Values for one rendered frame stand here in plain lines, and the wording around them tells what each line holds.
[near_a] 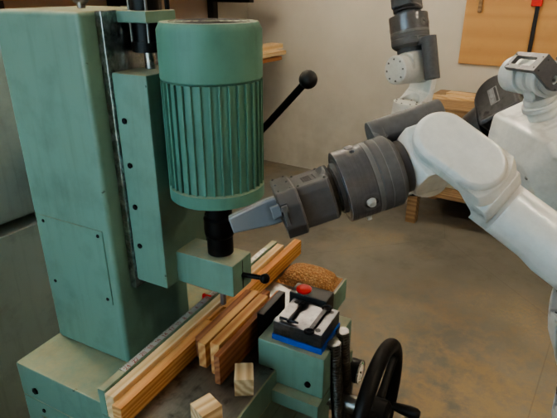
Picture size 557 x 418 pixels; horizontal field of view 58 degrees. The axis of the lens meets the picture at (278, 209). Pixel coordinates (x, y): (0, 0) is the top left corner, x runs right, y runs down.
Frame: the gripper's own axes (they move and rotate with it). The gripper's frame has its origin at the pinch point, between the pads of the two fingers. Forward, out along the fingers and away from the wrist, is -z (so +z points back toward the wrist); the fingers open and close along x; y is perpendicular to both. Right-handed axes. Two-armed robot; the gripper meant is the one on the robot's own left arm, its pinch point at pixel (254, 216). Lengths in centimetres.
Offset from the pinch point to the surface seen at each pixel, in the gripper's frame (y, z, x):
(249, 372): -31.6, -10.3, 20.8
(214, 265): -15.2, -11.5, 34.5
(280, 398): -40.4, -7.1, 23.8
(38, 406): -37, -61, 46
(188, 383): -31.3, -21.8, 23.8
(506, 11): 9, 197, 286
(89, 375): -31, -45, 41
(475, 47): -9, 178, 301
